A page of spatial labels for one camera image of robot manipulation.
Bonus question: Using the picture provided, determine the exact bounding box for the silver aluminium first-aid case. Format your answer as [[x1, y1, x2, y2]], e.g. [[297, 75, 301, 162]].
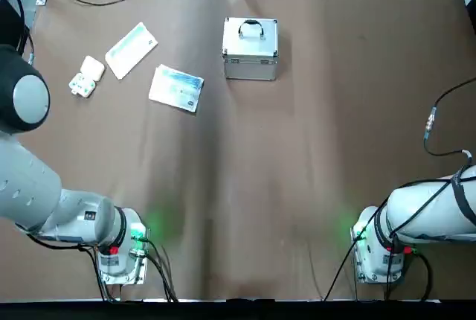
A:
[[222, 16, 279, 82]]

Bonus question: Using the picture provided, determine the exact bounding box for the open white pill box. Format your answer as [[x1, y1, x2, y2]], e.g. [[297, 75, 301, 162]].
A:
[[68, 55, 106, 99]]

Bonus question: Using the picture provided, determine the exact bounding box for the blue white mask packet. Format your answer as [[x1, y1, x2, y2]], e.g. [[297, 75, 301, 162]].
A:
[[148, 63, 205, 114]]

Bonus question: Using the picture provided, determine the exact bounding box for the long white teal-striped packet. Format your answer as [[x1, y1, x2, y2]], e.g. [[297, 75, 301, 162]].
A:
[[104, 22, 159, 80]]

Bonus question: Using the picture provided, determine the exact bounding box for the black left base cable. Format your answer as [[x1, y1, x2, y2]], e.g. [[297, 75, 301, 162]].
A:
[[143, 236, 180, 303]]

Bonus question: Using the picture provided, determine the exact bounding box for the black base cable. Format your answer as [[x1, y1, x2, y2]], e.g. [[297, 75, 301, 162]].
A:
[[321, 237, 358, 302], [385, 249, 434, 302], [143, 236, 180, 303]]

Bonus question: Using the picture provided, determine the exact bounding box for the black right base cable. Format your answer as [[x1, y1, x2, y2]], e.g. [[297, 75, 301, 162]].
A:
[[321, 237, 358, 302], [385, 249, 434, 302]]

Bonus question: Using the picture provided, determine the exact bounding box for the right arm cable with connector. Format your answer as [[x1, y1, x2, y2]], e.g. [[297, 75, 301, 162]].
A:
[[423, 77, 476, 157]]

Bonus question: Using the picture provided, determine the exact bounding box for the arm cable with connector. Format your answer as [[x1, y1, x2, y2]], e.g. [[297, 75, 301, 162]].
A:
[[423, 77, 476, 157], [9, 0, 36, 67]]

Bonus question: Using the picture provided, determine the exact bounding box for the left arm cable with connector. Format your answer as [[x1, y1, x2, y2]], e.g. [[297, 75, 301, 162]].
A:
[[9, 0, 36, 67]]

